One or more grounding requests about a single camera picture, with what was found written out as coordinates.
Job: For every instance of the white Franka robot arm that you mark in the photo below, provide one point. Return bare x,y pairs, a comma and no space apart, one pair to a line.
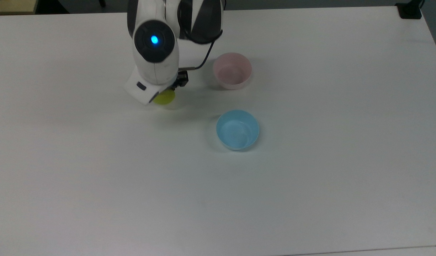
154,53

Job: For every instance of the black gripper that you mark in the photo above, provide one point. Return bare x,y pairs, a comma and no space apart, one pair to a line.
182,78

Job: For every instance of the pink bowl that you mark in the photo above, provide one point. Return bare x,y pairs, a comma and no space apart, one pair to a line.
232,71

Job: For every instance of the light blue bowl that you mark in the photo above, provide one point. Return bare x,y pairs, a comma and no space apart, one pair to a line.
237,131

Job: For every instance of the black table clamp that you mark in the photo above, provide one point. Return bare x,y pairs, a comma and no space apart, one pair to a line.
410,10

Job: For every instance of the wooden cabinet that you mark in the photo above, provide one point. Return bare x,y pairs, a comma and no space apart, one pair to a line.
11,5

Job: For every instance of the green pear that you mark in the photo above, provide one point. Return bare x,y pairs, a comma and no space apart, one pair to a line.
165,98

